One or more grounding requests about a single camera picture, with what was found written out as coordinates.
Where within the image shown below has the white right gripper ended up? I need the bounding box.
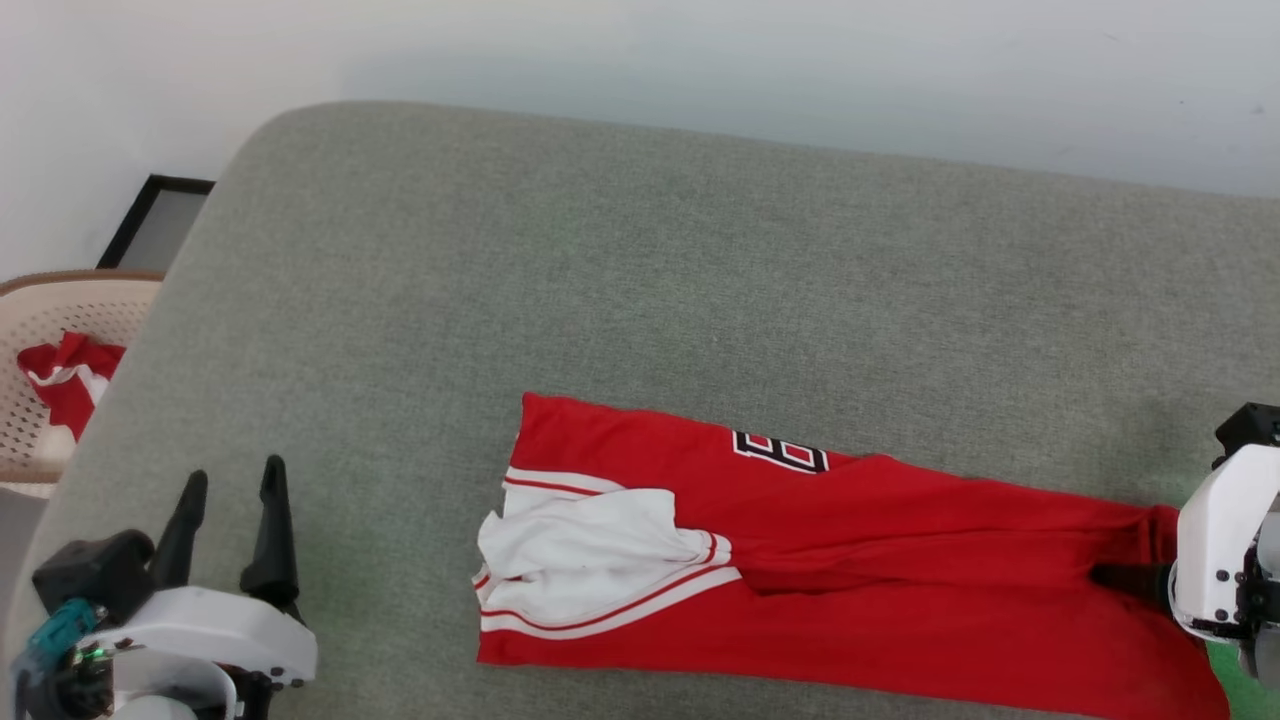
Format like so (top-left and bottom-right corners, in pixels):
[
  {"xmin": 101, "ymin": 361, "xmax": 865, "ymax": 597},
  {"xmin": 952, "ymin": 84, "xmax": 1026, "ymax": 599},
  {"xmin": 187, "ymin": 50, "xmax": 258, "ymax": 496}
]
[{"xmin": 1090, "ymin": 443, "xmax": 1280, "ymax": 641}]

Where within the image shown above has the white-grey left gripper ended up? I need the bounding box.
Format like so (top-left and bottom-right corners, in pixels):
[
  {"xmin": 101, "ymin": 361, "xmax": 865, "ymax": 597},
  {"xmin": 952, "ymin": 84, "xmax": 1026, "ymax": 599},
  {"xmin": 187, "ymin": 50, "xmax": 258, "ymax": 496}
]
[{"xmin": 75, "ymin": 455, "xmax": 319, "ymax": 720}]

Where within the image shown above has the red and white basketball jersey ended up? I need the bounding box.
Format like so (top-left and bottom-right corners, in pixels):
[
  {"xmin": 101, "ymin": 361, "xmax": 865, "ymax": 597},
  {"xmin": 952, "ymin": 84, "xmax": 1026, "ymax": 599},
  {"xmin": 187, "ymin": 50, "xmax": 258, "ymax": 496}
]
[{"xmin": 472, "ymin": 392, "xmax": 1231, "ymax": 720}]

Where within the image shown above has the red garment in basket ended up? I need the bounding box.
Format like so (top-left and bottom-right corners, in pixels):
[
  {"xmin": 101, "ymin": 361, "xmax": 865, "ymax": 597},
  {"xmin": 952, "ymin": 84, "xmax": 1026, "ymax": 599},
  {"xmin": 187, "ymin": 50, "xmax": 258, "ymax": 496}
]
[{"xmin": 17, "ymin": 332, "xmax": 128, "ymax": 442}]

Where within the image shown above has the beige perforated laundry basket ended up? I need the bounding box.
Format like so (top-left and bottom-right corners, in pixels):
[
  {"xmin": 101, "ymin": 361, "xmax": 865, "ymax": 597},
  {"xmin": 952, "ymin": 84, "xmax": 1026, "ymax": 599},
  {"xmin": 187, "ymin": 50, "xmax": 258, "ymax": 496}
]
[{"xmin": 0, "ymin": 270, "xmax": 166, "ymax": 499}]

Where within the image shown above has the black framed panel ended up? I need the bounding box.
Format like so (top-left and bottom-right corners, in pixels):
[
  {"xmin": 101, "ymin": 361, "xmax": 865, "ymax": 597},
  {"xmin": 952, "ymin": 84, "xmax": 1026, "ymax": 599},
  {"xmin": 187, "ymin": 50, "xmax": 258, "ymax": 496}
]
[{"xmin": 97, "ymin": 175, "xmax": 216, "ymax": 271}]

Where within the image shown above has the grey-green fabric sofa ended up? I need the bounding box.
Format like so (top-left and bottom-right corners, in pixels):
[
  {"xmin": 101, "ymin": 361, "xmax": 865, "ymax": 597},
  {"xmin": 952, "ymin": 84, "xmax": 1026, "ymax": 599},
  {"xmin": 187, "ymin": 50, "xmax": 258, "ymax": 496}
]
[{"xmin": 0, "ymin": 100, "xmax": 1280, "ymax": 720}]

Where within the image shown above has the teal cable connector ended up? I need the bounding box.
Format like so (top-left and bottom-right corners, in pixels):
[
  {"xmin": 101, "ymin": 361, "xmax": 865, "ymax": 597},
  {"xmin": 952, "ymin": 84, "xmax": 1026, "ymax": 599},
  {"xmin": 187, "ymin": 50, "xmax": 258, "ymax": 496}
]
[{"xmin": 12, "ymin": 598, "xmax": 101, "ymax": 683}]

